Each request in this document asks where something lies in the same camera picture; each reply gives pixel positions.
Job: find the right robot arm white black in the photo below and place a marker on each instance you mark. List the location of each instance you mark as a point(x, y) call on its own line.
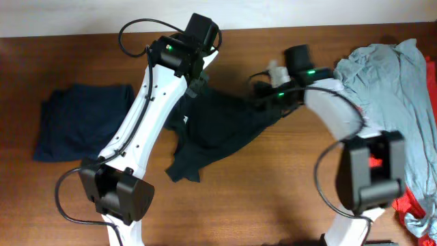
point(370, 174)

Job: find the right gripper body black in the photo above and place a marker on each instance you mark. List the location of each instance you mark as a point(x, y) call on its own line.
point(280, 101)

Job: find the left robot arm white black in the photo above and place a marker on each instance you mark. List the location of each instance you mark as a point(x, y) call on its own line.
point(114, 181)

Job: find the folded navy blue garment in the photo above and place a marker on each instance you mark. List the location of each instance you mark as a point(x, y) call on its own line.
point(80, 121)

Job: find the grey t-shirt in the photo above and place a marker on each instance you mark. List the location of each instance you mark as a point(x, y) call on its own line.
point(355, 71)

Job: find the red garment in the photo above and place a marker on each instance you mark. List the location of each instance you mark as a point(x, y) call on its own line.
point(409, 205)

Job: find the black t-shirt with white logo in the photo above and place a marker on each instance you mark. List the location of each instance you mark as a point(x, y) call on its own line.
point(211, 127)

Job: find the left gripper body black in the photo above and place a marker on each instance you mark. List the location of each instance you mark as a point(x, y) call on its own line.
point(199, 85)

